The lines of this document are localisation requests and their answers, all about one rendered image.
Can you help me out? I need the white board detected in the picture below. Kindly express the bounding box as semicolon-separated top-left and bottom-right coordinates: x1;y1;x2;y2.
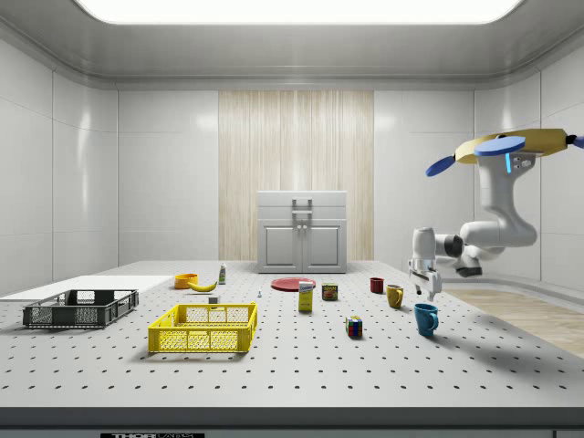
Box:
0;274;175;303

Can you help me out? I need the yellow and white box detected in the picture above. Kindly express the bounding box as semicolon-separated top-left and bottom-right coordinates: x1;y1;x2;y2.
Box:
297;280;316;314

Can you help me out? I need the drone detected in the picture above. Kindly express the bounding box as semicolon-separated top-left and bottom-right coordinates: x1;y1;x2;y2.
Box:
424;128;584;178

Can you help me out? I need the white cabinet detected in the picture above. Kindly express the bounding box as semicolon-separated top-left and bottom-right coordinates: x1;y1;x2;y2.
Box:
255;190;349;275

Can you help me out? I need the dark grey basket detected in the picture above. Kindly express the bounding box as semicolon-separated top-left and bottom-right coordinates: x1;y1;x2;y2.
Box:
21;287;141;331

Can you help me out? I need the yellow mug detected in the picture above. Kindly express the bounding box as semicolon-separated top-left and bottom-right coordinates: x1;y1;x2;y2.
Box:
385;283;406;309

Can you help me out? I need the red plate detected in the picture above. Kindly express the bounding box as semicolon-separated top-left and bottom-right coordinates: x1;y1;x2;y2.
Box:
270;276;318;294

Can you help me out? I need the yellow bowl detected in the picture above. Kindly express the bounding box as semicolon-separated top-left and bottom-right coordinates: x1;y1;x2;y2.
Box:
173;272;200;291

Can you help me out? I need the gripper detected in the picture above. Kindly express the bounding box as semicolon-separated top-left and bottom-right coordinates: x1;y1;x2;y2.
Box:
407;259;443;304

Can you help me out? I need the yellow basket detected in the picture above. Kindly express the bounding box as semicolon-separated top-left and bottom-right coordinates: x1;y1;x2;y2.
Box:
146;302;259;355

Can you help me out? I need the blue mug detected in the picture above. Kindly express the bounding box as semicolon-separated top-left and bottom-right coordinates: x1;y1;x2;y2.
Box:
412;303;441;339

